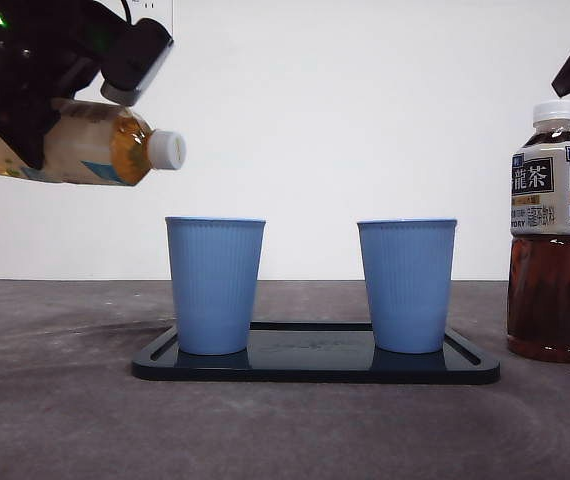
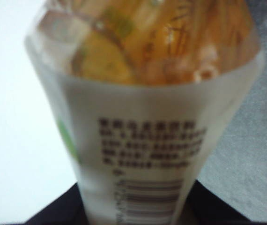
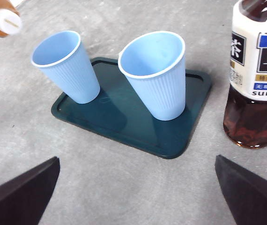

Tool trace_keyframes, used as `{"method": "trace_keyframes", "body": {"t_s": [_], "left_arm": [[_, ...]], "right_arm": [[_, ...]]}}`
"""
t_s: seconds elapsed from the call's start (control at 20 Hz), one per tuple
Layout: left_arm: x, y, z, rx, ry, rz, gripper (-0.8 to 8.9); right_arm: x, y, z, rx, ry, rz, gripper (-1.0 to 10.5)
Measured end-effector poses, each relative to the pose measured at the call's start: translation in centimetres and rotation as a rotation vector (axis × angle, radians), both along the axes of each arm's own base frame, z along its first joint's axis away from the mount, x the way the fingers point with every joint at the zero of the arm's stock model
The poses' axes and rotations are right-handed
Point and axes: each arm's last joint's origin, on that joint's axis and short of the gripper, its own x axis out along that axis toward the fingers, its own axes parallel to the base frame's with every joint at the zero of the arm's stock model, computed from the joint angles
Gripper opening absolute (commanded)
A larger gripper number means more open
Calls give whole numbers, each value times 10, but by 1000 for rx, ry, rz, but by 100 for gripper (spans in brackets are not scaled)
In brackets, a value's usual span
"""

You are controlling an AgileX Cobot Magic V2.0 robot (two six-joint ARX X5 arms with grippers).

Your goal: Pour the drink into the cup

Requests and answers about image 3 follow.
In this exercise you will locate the blue ribbed plastic cup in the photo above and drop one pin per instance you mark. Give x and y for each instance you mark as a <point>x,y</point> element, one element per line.
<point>164,93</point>
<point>77,77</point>

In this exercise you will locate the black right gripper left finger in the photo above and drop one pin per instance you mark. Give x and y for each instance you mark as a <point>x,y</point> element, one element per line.
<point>18,201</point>

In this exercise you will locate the dark blue-green plastic tray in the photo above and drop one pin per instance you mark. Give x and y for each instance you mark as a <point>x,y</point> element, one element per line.
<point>124,126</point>

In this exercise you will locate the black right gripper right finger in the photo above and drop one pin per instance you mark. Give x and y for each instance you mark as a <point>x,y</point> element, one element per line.
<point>255,199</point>

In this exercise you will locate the dark oolong tea bottle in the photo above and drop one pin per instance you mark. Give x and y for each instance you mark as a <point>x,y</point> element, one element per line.
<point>253,112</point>

